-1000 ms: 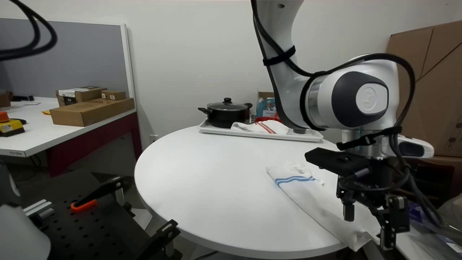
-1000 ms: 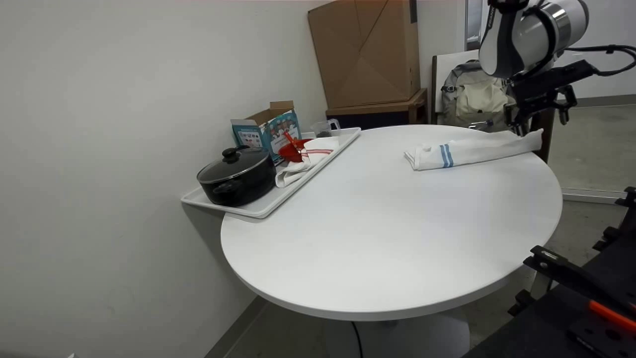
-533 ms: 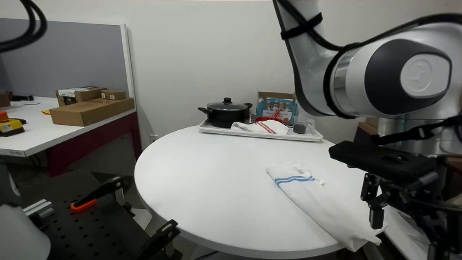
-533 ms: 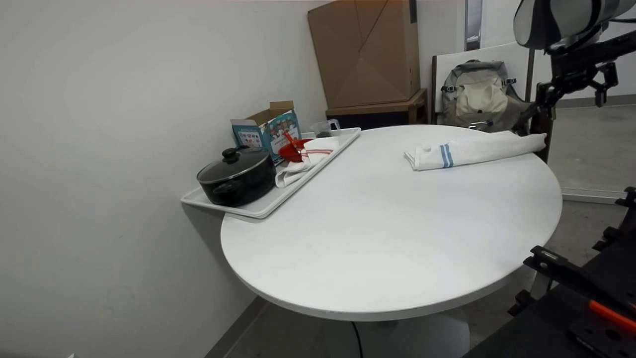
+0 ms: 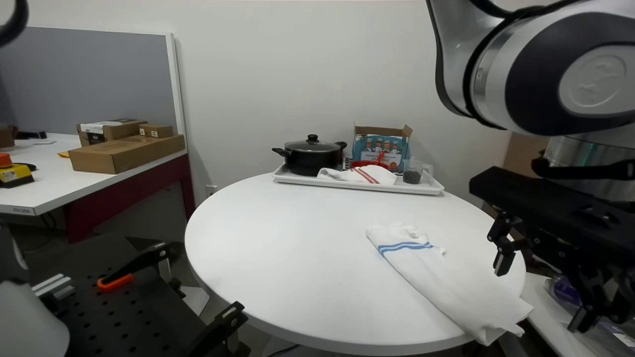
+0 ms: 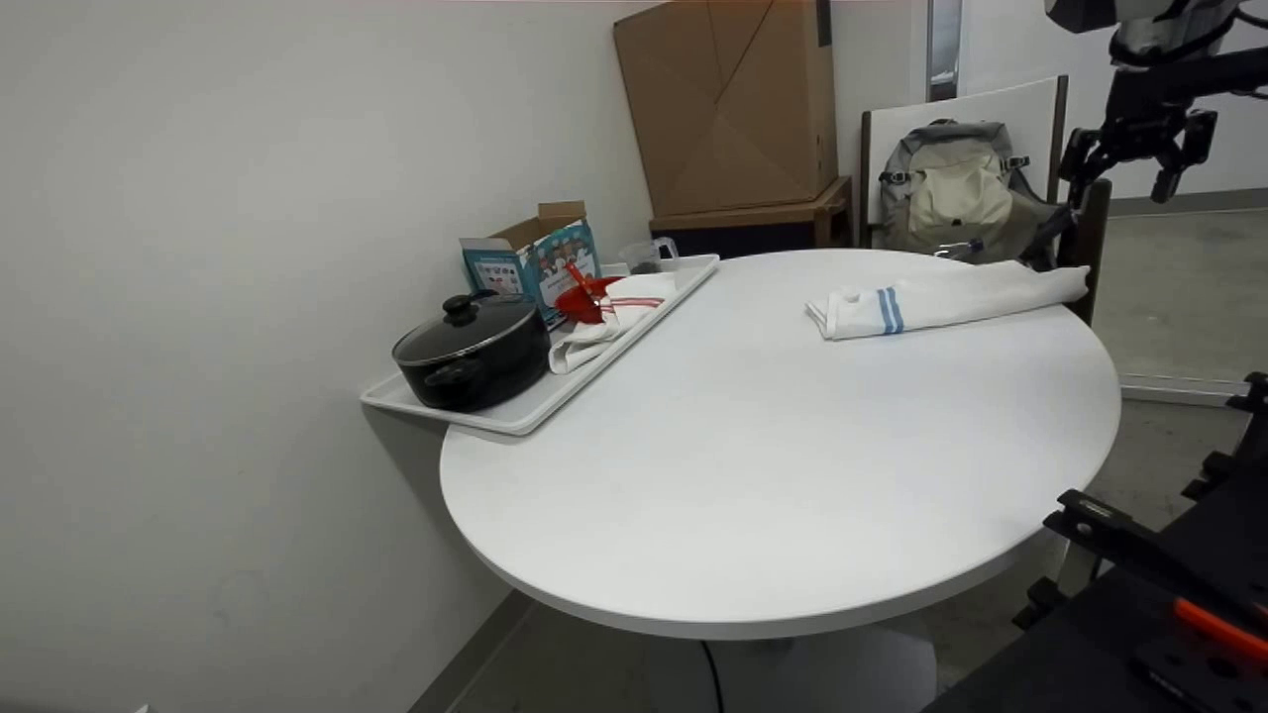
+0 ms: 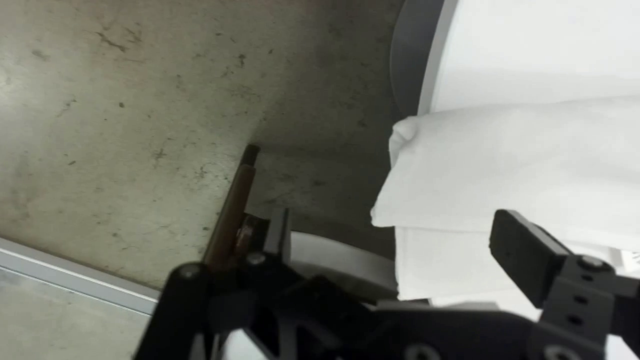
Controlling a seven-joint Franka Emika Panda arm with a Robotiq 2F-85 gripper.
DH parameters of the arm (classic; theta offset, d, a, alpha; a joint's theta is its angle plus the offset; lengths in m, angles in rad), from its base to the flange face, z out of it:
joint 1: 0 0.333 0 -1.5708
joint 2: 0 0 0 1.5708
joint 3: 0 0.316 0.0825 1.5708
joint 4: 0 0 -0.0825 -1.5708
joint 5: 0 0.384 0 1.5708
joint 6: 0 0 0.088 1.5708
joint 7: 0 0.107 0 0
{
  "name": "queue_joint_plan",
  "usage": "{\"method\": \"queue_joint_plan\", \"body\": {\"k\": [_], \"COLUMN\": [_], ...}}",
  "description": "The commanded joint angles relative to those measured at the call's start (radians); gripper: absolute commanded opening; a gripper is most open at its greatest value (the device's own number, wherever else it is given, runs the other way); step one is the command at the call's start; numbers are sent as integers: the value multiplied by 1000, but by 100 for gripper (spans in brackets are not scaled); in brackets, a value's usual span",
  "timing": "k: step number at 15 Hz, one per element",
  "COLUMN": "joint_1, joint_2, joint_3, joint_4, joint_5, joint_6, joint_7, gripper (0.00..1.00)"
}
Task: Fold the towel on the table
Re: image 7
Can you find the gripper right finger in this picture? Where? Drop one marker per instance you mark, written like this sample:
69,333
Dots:
575,300

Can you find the white towel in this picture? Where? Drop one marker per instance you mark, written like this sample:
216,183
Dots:
500,170

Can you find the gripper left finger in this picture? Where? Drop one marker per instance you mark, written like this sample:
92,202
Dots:
270,295

